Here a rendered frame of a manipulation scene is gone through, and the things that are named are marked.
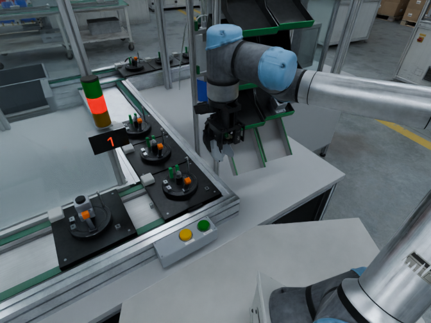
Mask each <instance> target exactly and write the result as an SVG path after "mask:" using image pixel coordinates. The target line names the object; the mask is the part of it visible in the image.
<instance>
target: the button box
mask: <svg viewBox="0 0 431 323"><path fill-rule="evenodd" d="M201 220H207V221H208V222H209V225H210V226H209V228H208V229H207V230H206V231H202V230H200V229H199V228H198V222H199V221H201ZM183 229H189V230H190V231H191V233H192V236H191V238H190V239H189V240H182V239H181V238H180V231H181V230H183ZM215 239H217V228H216V227H215V226H214V224H213V223H212V221H211V220H210V219H209V218H208V216H206V217H203V218H202V219H199V220H197V221H195V222H193V223H192V224H189V225H188V226H185V227H184V228H181V229H179V230H177V231H175V232H174V233H171V234H170V235H167V236H165V237H163V238H162V239H160V240H158V241H156V242H154V243H153V246H154V249H155V253H156V255H157V257H158V259H159V261H160V263H161V264H162V266H163V268H165V267H167V266H169V265H170V264H172V263H174V262H176V261H178V260H180V259H181V258H183V257H185V256H186V255H188V254H190V253H192V252H194V251H196V250H198V249H199V248H201V247H203V246H204V245H207V244H209V243H210V242H212V241H214V240H215Z"/></svg>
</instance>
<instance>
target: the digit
mask: <svg viewBox="0 0 431 323"><path fill-rule="evenodd" d="M100 137H101V139H102V142H103V145H104V148H105V150H106V151H107V150H109V149H113V148H115V147H119V143H118V140H117V136H116V134H115V132H113V133H109V134H106V135H102V136H100Z"/></svg>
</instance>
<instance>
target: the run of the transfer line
mask: <svg viewBox="0 0 431 323"><path fill-rule="evenodd" d="M179 68H180V66H177V67H171V68H170V70H171V81H172V82H175V81H179ZM91 71H92V74H93V75H97V76H98V78H99V82H100V85H101V89H102V91H103V95H108V94H113V93H116V92H121V89H120V88H121V87H124V85H125V84H129V83H131V84H132V85H133V86H134V87H135V88H136V89H137V90H143V89H147V88H151V87H156V86H159V85H164V75H163V70H156V71H153V72H147V73H144V74H139V75H135V76H130V77H126V79H124V78H123V76H122V75H121V74H120V73H119V72H118V71H117V70H116V69H115V65H113V66H109V67H103V68H99V69H93V70H91ZM188 78H190V64H185V65H181V70H180V80H183V79H188Z"/></svg>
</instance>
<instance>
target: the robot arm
mask: <svg viewBox="0 0 431 323"><path fill-rule="evenodd" d="M242 39H243V35H242V29H241V28H240V27H239V26H236V25H233V24H217V25H214V26H211V27H209V28H208V30H207V44H206V48H205V51H206V53H207V97H208V102H207V101H202V102H200V103H197V105H195V106H194V110H195V113H196V114H200V115H204V114H207V113H213V114H210V117H209V118H207V121H206V122H205V129H204V130H203V143H204V145H205V146H206V148H207V150H208V151H209V153H210V154H211V156H212V157H213V159H214V160H215V161H216V162H218V163H219V162H222V161H223V158H224V156H225V155H228V156H231V157H234V151H233V149H232V148H231V145H230V144H232V143H234V144H238V143H240V142H241V140H242V141H244V132H245V124H244V123H243V122H241V121H240V120H239V119H237V111H239V110H241V104H239V103H238V102H237V98H238V95H239V80H243V81H247V82H249V83H253V84H255V85H257V86H258V87H260V88H261V89H262V90H264V91H266V92H267V93H268V94H270V95H271V96H272V97H273V98H274V99H276V100H277V101H280V102H284V103H289V102H294V103H301V104H306V105H310V106H316V107H319V108H325V109H329V110H334V111H338V112H344V113H350V114H353V115H359V116H363V117H368V118H372V119H378V120H383V121H387V122H393V123H397V124H402V125H406V126H412V127H415V128H421V129H427V130H429V132H431V87H426V86H421V85H413V84H407V83H399V82H393V81H384V80H379V79H371V78H362V77H356V76H348V75H343V74H334V73H329V72H320V71H315V70H305V69H297V65H298V63H297V57H296V55H295V53H294V52H292V51H288V50H285V49H283V48H282V47H276V46H275V47H273V46H267V45H263V44H258V43H254V42H248V41H246V40H242ZM214 112H215V113H214ZM241 128H242V129H243V134H242V136H241ZM430 307H431V189H430V190H429V191H428V192H427V193H426V195H425V196H424V197H423V198H422V200H421V201H420V202H419V203H418V205H417V206H416V207H415V208H414V209H413V211H412V212H411V213H410V215H409V216H408V217H407V218H406V219H405V221H404V222H403V224H402V225H401V226H400V227H399V228H398V230H397V231H396V232H395V234H394V235H393V236H392V237H391V238H390V240H389V241H388V242H387V243H386V244H385V246H384V247H383V248H382V250H381V251H380V252H379V253H378V254H377V256H376V257H375V259H374V260H373V261H372V262H371V263H370V264H369V266H368V267H359V268H356V269H350V271H347V272H344V273H342V274H339V275H337V276H334V277H331V278H328V279H326V280H323V281H320V282H318V283H315V284H313V285H310V286H306V287H281V288H278V289H276V290H273V291H272V293H271V295H270V298H269V314H270V318H271V323H416V322H417V321H418V320H419V319H420V318H421V316H422V315H423V314H424V313H425V312H426V311H427V310H428V309H429V308H430Z"/></svg>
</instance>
